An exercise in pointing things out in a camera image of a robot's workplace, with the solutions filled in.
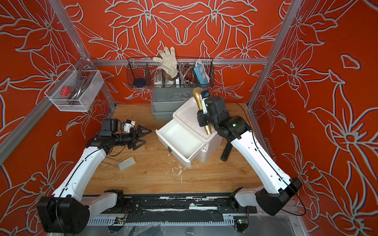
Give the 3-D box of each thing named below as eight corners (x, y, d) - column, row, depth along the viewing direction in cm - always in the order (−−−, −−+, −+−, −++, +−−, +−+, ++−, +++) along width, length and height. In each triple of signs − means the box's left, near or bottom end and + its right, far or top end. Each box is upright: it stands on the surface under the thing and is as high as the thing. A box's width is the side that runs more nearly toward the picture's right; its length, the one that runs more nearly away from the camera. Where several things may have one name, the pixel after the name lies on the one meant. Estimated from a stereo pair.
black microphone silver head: (219, 159, 91) (220, 157, 88) (227, 143, 98) (228, 140, 96) (225, 162, 89) (226, 160, 87) (232, 145, 97) (233, 143, 95)
